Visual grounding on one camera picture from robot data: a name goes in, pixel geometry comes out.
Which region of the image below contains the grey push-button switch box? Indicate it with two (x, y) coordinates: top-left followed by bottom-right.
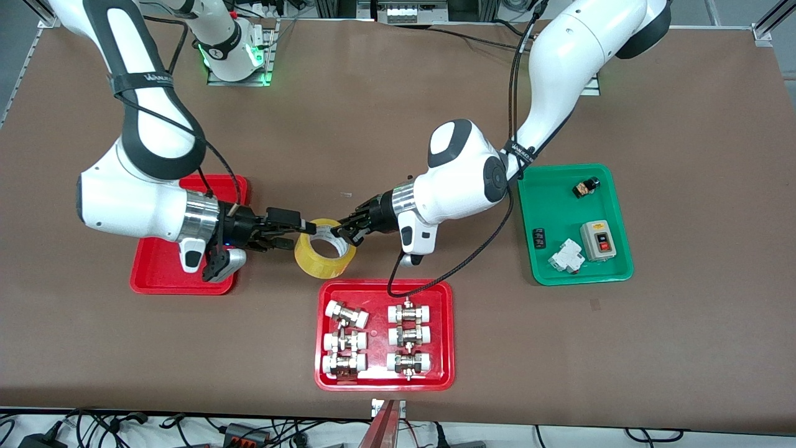
(580, 221), (618, 262)

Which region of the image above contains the aluminium frame profile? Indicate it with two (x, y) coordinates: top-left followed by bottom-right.
(751, 0), (796, 47)
(25, 0), (61, 29)

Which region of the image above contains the yellow tape roll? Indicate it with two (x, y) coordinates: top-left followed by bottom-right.
(294, 218), (358, 280)

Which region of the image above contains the white metal pipe fitting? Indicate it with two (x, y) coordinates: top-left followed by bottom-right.
(388, 324), (432, 347)
(386, 350), (433, 381)
(323, 330), (368, 353)
(325, 301), (370, 329)
(322, 352), (368, 380)
(387, 297), (433, 324)

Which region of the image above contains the green plastic tray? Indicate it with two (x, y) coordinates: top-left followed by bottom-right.
(517, 163), (634, 287)

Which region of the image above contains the red pole with metal bracket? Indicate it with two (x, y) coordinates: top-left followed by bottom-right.
(358, 398), (407, 448)

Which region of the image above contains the black power adapter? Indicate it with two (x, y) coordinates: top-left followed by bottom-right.
(17, 429), (68, 448)

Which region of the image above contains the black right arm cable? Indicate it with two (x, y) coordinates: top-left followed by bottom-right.
(112, 16), (243, 218)

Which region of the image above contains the white circuit breaker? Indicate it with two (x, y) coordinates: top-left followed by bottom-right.
(547, 239), (586, 275)

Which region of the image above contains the black floor cable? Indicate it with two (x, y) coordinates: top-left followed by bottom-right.
(624, 427), (685, 444)

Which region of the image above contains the black cable on table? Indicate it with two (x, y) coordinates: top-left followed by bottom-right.
(428, 22), (530, 54)

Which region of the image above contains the empty red plastic tray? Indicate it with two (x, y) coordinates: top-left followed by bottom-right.
(129, 174), (249, 296)

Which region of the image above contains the grey orange power strip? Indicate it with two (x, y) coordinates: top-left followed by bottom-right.
(223, 423), (272, 446)

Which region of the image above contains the grey terminal block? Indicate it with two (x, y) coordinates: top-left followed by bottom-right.
(386, 5), (448, 24)

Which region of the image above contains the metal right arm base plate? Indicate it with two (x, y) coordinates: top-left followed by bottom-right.
(207, 19), (275, 87)

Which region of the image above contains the red tray with fittings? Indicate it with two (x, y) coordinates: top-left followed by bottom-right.
(314, 279), (455, 392)

